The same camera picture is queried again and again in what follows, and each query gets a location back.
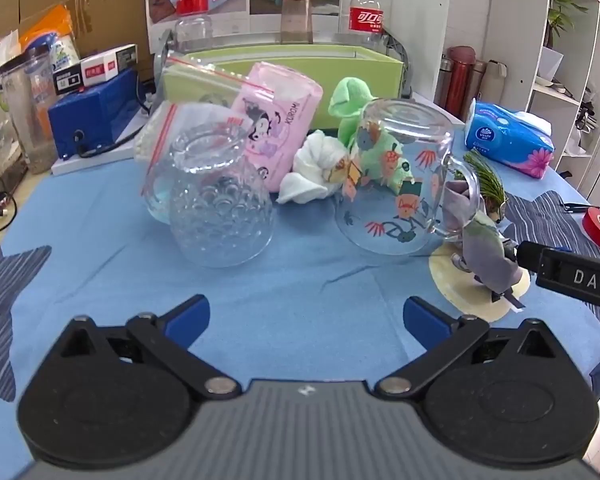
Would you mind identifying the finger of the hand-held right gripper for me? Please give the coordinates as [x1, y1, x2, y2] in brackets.
[515, 240, 547, 274]

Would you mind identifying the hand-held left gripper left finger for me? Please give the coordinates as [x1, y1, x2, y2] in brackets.
[55, 294, 243, 402]

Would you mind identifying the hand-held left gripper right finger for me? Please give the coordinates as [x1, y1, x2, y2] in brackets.
[374, 296, 560, 403]

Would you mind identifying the grey cloth with grass plant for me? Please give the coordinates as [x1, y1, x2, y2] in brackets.
[442, 151, 529, 312]

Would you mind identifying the white sock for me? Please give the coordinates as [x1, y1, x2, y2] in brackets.
[277, 130, 353, 206]

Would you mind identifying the pink tissue packet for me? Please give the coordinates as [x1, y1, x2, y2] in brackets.
[230, 61, 324, 193]

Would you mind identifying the green cardboard box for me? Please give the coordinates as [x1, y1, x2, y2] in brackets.
[161, 44, 406, 132]

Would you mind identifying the blue tissue pack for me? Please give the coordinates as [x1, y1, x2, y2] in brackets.
[463, 100, 556, 181]

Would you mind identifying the blue printed tablecloth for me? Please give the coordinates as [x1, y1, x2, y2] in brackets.
[0, 91, 600, 411]

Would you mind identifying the dimpled clear glass jar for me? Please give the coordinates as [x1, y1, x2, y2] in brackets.
[169, 102, 276, 268]

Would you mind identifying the printed clear glass mug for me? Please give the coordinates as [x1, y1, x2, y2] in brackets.
[333, 98, 482, 257]

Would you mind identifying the green printed sock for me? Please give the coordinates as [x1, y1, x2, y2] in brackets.
[352, 125, 416, 197]

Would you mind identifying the red thermos flask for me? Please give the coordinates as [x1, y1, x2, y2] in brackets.
[442, 46, 476, 122]

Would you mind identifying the steel thermos flask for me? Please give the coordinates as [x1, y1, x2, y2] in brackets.
[435, 55, 454, 107]

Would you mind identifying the white shelf unit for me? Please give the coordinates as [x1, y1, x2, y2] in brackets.
[526, 0, 600, 197]

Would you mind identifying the blue sealing machine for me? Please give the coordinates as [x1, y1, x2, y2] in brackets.
[47, 67, 147, 161]

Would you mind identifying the potted green plant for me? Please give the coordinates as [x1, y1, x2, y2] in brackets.
[547, 0, 589, 52]

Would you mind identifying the tall clear jar black lid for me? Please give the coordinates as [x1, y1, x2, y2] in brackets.
[0, 45, 59, 174]

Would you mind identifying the white pen box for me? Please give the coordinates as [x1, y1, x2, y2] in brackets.
[52, 44, 139, 96]

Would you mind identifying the cola bottle red label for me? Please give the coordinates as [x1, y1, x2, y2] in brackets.
[338, 0, 385, 52]

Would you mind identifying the red-lid clear plastic jar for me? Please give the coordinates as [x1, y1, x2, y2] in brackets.
[173, 0, 215, 54]

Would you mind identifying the orange paper cup bag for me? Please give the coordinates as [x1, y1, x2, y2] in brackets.
[19, 5, 82, 77]

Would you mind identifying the pink plastic cup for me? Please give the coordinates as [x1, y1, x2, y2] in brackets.
[280, 0, 315, 45]

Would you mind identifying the black machine power cable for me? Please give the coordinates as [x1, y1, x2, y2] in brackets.
[72, 95, 156, 158]

